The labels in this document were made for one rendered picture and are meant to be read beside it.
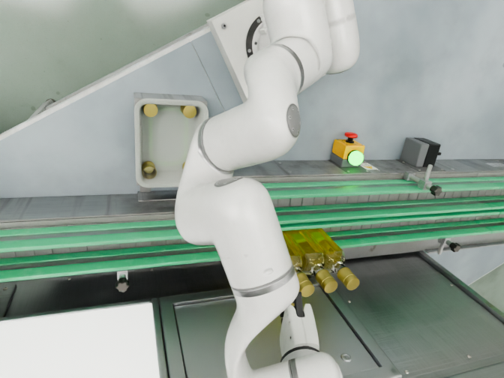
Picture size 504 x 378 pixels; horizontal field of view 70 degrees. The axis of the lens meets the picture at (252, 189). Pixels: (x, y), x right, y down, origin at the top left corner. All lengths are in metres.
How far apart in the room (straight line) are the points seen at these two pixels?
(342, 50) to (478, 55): 0.82
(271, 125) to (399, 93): 0.88
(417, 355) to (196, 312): 0.54
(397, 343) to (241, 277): 0.65
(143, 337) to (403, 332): 0.64
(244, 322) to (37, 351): 0.53
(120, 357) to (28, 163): 0.52
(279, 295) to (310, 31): 0.38
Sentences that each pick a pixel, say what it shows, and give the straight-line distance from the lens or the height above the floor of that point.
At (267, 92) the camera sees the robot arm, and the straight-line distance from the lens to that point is 0.44.
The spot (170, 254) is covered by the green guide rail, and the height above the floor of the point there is 0.93.
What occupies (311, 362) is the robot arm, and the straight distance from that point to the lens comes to 0.53.
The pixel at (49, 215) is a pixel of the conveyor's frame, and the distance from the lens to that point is 0.97.
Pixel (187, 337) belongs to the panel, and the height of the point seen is 1.12.
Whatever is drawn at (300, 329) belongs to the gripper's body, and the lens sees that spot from 0.66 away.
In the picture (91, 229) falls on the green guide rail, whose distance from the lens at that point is 0.92.
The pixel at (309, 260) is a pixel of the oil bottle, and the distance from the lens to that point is 0.88.
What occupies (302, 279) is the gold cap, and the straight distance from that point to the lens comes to 0.83.
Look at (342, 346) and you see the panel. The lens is 0.91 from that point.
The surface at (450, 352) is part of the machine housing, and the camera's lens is 1.08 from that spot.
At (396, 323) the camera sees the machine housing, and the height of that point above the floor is 1.15.
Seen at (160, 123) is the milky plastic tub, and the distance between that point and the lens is 0.97.
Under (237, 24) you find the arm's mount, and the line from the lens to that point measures 0.94.
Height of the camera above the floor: 1.71
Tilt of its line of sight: 59 degrees down
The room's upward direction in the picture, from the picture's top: 143 degrees clockwise
